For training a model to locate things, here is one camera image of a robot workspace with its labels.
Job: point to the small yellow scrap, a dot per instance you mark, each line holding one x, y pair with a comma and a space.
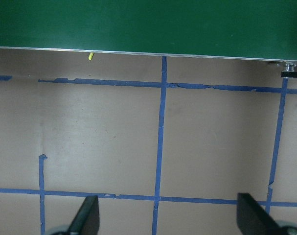
90, 56

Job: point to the green conveyor belt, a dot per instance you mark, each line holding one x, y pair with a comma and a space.
148, 24

